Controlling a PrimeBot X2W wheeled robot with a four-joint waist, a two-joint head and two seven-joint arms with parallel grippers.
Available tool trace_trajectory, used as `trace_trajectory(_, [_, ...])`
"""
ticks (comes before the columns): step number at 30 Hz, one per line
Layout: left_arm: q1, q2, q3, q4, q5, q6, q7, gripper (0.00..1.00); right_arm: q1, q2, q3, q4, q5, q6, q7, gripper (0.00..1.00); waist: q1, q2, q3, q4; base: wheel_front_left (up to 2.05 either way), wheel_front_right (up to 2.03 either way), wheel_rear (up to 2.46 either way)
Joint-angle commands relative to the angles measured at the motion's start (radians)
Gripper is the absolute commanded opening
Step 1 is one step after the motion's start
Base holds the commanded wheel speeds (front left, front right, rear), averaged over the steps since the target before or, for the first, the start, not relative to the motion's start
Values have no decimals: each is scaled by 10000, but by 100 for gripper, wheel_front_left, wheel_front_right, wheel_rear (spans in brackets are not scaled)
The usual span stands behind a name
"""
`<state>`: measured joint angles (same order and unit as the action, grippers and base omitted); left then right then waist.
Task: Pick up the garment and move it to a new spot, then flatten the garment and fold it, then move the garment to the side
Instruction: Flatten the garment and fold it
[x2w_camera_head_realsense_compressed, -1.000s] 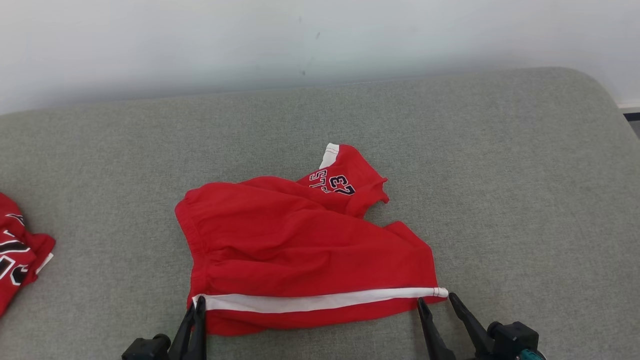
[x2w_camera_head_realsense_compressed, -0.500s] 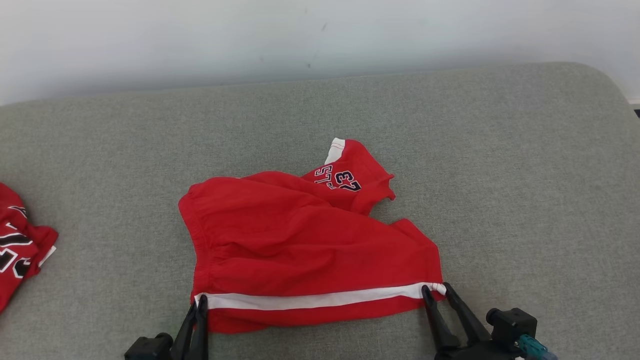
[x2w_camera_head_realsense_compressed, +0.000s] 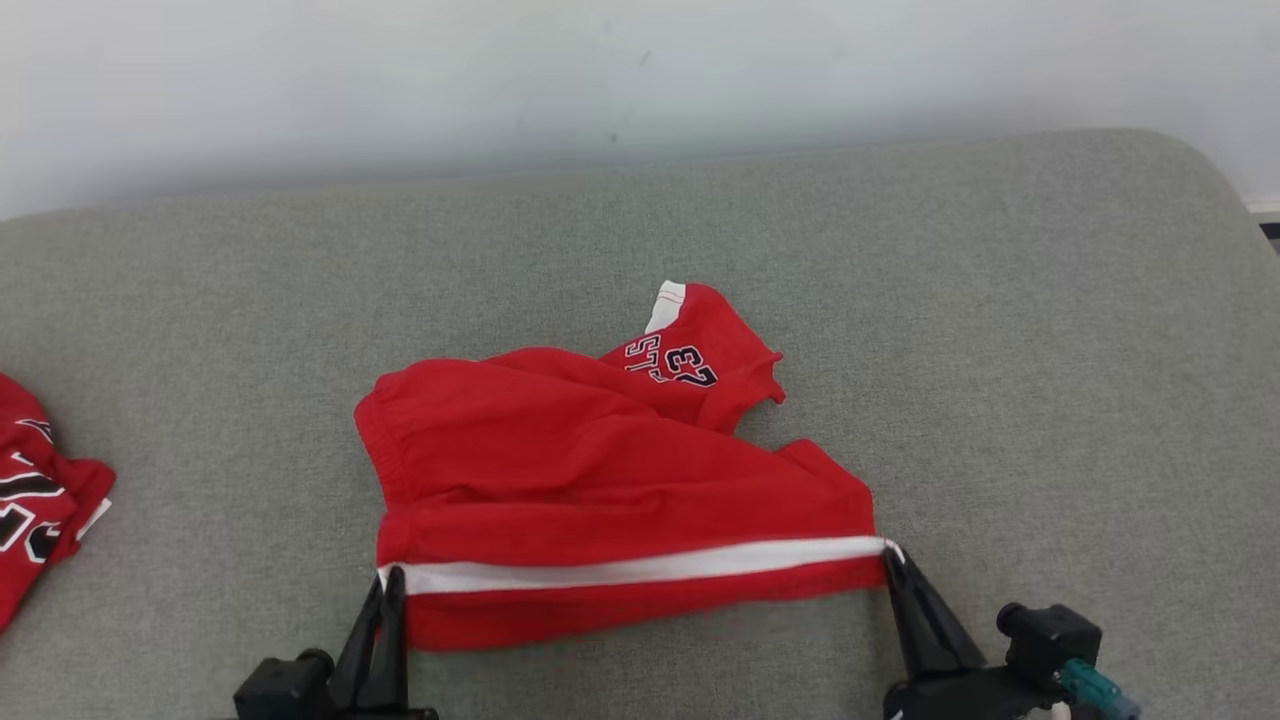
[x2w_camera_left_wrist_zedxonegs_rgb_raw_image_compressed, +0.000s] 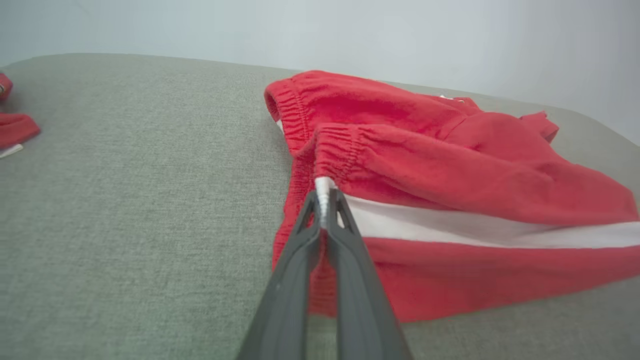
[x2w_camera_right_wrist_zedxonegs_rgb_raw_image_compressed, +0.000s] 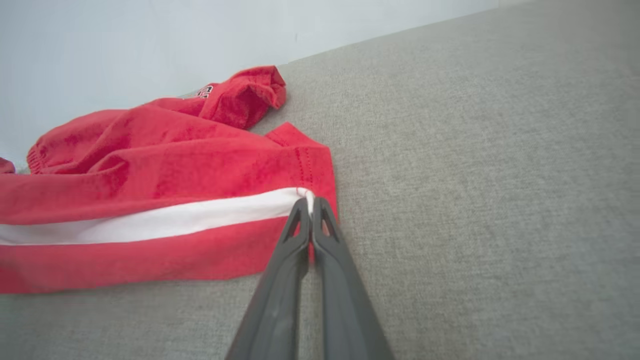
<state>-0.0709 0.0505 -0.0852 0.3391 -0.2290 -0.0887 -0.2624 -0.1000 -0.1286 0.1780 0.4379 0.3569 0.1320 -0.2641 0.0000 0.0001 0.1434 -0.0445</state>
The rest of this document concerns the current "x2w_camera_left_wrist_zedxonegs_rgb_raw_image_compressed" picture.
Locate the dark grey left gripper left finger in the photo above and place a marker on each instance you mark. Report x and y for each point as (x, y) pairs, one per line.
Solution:
(287, 300)

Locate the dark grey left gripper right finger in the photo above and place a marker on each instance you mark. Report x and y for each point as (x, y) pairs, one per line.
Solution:
(360, 310)

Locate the red shorts with white stripe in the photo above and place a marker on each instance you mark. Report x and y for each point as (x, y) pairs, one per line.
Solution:
(450, 165)

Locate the red basketball jersey white trim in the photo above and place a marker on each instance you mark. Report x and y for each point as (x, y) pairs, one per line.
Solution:
(15, 130)

